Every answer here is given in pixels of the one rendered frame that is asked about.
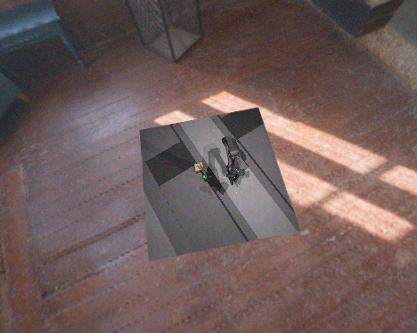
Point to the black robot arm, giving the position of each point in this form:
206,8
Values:
232,154

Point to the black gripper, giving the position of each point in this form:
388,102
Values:
232,176

